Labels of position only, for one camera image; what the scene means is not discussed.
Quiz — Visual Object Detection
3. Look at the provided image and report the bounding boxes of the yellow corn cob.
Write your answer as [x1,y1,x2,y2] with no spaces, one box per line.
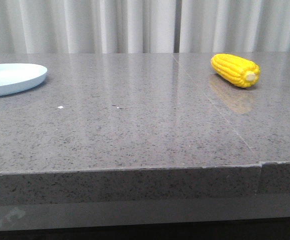
[210,53,261,88]

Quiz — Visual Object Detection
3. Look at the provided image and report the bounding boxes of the white round plate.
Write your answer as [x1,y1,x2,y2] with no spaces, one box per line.
[0,63,48,97]

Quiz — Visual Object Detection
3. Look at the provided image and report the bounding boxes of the white pleated curtain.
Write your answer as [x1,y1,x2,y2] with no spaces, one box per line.
[0,0,290,54]

